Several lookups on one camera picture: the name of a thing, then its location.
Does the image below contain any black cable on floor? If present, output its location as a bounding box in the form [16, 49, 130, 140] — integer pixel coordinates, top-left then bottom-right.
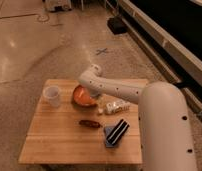
[0, 12, 50, 24]

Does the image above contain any blue cloth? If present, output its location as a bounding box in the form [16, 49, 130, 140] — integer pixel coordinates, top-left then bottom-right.
[104, 126, 121, 148]

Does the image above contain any wooden folding table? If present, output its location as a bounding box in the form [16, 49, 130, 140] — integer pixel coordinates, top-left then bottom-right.
[19, 79, 142, 165]

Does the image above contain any white plastic bottle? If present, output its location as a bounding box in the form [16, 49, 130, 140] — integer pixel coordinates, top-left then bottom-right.
[98, 99, 130, 115]

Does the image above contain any clear plastic cup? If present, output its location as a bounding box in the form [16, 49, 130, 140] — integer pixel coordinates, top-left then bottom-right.
[43, 86, 61, 107]

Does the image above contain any white equipment base on floor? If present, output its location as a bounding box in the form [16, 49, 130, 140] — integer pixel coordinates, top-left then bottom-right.
[43, 0, 72, 12]

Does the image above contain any black object on floor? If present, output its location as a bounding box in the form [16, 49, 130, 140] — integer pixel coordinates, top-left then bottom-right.
[107, 17, 127, 35]

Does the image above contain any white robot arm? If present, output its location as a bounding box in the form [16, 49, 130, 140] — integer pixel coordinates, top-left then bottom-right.
[78, 64, 198, 171]

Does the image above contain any dark red sausage toy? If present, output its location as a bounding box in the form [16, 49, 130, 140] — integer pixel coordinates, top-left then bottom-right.
[79, 120, 101, 128]

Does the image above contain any orange ceramic bowl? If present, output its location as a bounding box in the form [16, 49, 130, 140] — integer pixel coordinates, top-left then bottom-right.
[72, 85, 97, 107]

